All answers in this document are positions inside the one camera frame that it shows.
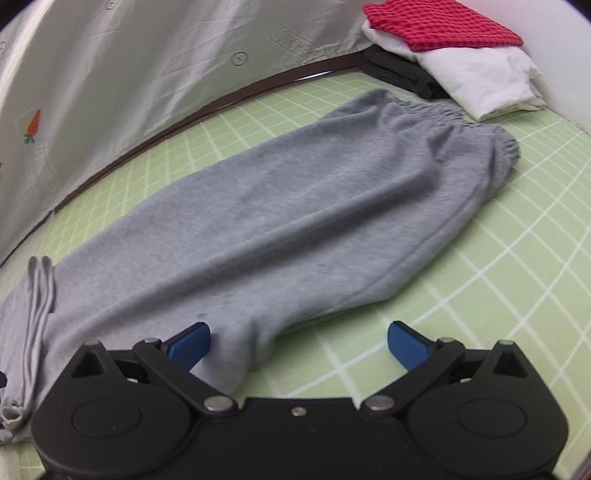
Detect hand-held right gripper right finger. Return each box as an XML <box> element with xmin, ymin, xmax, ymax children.
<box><xmin>360</xmin><ymin>320</ymin><xmax>536</xmax><ymax>416</ymax></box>

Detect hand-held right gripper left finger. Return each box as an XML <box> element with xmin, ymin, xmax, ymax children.
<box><xmin>60</xmin><ymin>322</ymin><xmax>238</xmax><ymax>416</ymax></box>

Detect grey sweatpants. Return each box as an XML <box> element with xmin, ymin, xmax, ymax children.
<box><xmin>0</xmin><ymin>89</ymin><xmax>522</xmax><ymax>446</ymax></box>

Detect black folded cloth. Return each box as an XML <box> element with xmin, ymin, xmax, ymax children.
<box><xmin>358</xmin><ymin>48</ymin><xmax>451</xmax><ymax>100</ymax></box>

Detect white folded cloth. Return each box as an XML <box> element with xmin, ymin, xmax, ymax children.
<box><xmin>361</xmin><ymin>21</ymin><xmax>546</xmax><ymax>123</ymax></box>

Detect white carrot printed sheet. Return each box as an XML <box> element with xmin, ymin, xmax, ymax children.
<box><xmin>0</xmin><ymin>0</ymin><xmax>375</xmax><ymax>268</ymax></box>

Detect red checkered folded cloth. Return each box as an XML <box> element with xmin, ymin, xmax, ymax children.
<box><xmin>362</xmin><ymin>0</ymin><xmax>525</xmax><ymax>52</ymax></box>

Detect dark brown frame edge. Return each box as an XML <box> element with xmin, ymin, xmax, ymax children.
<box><xmin>0</xmin><ymin>51</ymin><xmax>370</xmax><ymax>271</ymax></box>

